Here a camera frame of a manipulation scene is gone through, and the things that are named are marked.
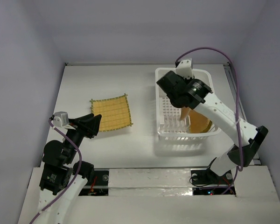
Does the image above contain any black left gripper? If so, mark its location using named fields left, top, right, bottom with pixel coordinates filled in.
left=64, top=112, right=102, bottom=162

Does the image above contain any rounded woven bamboo tray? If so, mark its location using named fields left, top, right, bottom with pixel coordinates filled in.
left=180, top=107, right=190, bottom=120

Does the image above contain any square woven bamboo tray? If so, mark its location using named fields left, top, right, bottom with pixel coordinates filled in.
left=90, top=94, right=133, bottom=132

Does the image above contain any round woven bamboo plate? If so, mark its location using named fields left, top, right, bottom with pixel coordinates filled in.
left=189, top=110, right=212, bottom=133

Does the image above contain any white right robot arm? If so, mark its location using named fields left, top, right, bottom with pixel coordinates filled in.
left=82, top=68, right=268, bottom=183

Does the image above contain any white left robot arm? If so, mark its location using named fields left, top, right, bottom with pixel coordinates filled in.
left=31, top=112, right=102, bottom=224

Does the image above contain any white plastic dish rack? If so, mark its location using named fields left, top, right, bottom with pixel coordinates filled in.
left=155, top=67, right=222, bottom=141

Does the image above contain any white foam front panel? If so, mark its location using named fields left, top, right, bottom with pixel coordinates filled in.
left=17, top=165, right=280, bottom=224

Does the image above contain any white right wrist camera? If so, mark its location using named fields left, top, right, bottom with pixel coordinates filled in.
left=175, top=58, right=194, bottom=80

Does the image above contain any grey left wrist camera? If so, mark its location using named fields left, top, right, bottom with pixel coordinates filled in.
left=51, top=112, right=69, bottom=127

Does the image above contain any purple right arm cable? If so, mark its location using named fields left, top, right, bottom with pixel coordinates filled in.
left=176, top=47, right=245, bottom=196

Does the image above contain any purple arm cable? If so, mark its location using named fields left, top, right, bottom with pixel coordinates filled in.
left=25, top=118, right=82, bottom=224
left=176, top=47, right=245, bottom=196

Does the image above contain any aluminium side rail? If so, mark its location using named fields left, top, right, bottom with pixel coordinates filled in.
left=224, top=63, right=267, bottom=168

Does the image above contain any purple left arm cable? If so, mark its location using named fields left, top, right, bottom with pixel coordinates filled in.
left=25, top=118, right=82, bottom=224

